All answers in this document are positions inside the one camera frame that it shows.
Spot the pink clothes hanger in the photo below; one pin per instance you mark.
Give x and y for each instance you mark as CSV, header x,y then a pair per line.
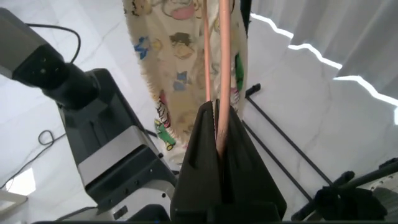
x,y
224,62

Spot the white curtain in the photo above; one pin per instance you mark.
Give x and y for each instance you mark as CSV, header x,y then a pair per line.
x,y
342,31

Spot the cream printed garment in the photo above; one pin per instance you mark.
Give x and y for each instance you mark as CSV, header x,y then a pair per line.
x,y
168,62

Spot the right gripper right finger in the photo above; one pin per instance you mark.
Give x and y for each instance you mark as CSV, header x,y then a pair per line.
x,y
248,186

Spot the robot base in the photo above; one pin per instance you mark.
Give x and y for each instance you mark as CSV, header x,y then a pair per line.
x,y
109,155

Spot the black clothes rack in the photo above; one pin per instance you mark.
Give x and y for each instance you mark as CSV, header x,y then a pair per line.
x,y
253,90

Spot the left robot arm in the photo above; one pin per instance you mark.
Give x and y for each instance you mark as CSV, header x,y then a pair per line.
x,y
31,56

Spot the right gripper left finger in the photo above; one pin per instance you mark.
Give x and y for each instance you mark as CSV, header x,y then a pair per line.
x,y
199,174

